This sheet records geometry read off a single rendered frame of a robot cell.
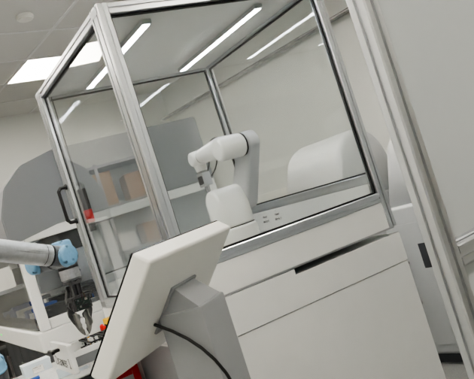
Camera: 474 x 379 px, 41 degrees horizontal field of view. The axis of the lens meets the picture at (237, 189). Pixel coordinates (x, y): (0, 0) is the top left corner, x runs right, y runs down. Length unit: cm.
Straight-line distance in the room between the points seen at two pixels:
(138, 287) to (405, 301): 144
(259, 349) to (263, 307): 14
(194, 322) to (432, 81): 78
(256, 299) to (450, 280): 112
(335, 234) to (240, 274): 44
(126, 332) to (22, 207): 197
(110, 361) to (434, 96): 88
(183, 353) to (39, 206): 190
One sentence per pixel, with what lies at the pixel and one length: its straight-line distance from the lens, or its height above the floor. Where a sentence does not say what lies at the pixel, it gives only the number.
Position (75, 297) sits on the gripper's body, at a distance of 242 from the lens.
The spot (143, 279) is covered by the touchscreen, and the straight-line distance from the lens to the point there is 137.
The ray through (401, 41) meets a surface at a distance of 124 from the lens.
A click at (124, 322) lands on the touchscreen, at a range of 142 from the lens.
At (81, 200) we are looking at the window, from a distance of 290.
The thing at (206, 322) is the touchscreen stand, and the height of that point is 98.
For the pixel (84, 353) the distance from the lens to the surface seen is 241.
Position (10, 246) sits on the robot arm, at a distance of 217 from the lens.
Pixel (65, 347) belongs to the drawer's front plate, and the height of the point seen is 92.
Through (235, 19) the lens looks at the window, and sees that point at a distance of 241.
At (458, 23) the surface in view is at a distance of 142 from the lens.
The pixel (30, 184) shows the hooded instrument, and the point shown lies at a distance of 335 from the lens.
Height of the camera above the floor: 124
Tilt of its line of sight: 1 degrees up
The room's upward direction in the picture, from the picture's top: 18 degrees counter-clockwise
